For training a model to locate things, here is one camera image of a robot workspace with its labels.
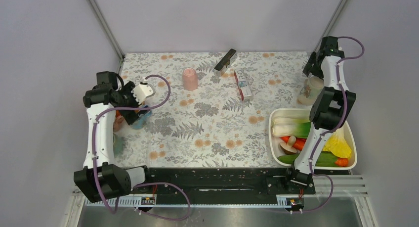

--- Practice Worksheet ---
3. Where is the white red toothpaste box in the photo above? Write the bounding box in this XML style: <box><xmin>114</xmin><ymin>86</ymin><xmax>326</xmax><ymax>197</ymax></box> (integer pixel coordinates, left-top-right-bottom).
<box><xmin>234</xmin><ymin>68</ymin><xmax>253</xmax><ymax>101</ymax></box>

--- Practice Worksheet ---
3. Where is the green bok choy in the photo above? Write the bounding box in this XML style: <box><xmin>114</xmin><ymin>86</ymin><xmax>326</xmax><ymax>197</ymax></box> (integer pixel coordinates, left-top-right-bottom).
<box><xmin>271</xmin><ymin>117</ymin><xmax>311</xmax><ymax>138</ymax></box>

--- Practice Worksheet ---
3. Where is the cream painted mug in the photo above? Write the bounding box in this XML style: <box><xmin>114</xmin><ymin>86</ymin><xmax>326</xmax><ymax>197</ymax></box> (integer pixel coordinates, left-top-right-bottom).
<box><xmin>297</xmin><ymin>76</ymin><xmax>324</xmax><ymax>106</ymax></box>

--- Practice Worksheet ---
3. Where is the blue butterfly mug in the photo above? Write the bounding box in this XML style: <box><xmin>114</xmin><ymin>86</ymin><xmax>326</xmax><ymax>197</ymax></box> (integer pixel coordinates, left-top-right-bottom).
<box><xmin>130</xmin><ymin>110</ymin><xmax>152</xmax><ymax>130</ymax></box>

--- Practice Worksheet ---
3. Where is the green glazed mug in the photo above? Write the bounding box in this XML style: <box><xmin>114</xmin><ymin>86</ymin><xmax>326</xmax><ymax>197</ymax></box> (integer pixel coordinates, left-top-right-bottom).
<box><xmin>113</xmin><ymin>134</ymin><xmax>124</xmax><ymax>156</ymax></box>

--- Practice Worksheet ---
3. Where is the yellow napa cabbage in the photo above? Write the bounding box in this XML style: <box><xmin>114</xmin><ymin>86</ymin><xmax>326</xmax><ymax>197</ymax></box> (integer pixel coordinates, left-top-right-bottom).
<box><xmin>323</xmin><ymin>128</ymin><xmax>352</xmax><ymax>159</ymax></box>

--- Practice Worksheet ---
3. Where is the light pink cup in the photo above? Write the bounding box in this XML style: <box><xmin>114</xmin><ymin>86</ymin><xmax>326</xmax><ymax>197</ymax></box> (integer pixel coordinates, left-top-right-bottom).
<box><xmin>182</xmin><ymin>68</ymin><xmax>199</xmax><ymax>91</ymax></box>

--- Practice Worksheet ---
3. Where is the orange carrot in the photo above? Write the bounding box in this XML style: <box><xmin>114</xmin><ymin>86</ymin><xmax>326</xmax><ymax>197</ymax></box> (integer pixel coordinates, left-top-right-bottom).
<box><xmin>293</xmin><ymin>137</ymin><xmax>306</xmax><ymax>151</ymax></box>

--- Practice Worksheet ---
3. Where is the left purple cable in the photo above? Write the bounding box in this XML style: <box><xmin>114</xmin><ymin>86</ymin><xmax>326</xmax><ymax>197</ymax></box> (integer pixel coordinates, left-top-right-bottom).
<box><xmin>91</xmin><ymin>74</ymin><xmax>191</xmax><ymax>222</ymax></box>

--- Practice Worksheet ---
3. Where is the green cucumber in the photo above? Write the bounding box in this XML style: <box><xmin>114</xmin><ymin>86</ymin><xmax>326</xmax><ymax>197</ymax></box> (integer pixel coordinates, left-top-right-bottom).
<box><xmin>277</xmin><ymin>152</ymin><xmax>348</xmax><ymax>167</ymax></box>

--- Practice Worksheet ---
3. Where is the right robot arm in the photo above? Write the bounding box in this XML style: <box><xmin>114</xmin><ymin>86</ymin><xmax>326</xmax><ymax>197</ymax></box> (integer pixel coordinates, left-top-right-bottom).
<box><xmin>283</xmin><ymin>36</ymin><xmax>356</xmax><ymax>193</ymax></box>

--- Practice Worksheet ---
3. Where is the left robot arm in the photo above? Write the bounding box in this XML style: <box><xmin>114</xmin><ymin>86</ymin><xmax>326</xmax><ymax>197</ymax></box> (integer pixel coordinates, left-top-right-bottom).
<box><xmin>74</xmin><ymin>71</ymin><xmax>155</xmax><ymax>203</ymax></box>

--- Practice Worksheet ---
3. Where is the white plastic basin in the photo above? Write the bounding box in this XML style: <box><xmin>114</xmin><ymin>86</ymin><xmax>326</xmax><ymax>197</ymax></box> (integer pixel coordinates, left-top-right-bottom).
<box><xmin>268</xmin><ymin>108</ymin><xmax>358</xmax><ymax>171</ymax></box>

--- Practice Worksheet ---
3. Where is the white slotted cable duct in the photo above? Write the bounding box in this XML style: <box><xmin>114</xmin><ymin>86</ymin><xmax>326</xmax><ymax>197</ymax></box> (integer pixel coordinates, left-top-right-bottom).
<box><xmin>84</xmin><ymin>195</ymin><xmax>303</xmax><ymax>209</ymax></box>

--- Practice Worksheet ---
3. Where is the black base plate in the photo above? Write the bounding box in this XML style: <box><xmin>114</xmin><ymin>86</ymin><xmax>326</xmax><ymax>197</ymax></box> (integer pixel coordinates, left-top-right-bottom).
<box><xmin>132</xmin><ymin>168</ymin><xmax>316</xmax><ymax>203</ymax></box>

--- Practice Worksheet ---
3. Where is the pink dotted mug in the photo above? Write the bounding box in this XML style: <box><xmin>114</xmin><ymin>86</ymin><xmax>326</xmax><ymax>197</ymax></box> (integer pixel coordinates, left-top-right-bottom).
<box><xmin>113</xmin><ymin>116</ymin><xmax>125</xmax><ymax>133</ymax></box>

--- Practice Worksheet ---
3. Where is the brown mushroom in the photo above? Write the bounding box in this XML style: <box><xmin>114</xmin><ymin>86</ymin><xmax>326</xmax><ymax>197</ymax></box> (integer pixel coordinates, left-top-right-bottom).
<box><xmin>279</xmin><ymin>136</ymin><xmax>297</xmax><ymax>155</ymax></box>

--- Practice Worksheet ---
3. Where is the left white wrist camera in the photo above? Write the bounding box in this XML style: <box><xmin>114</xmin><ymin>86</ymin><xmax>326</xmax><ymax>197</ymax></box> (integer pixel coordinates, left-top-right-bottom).
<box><xmin>131</xmin><ymin>79</ymin><xmax>156</xmax><ymax>105</ymax></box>

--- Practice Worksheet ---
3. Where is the floral tablecloth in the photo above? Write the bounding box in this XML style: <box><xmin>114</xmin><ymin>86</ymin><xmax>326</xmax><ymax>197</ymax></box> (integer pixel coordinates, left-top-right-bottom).
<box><xmin>115</xmin><ymin>51</ymin><xmax>308</xmax><ymax>168</ymax></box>

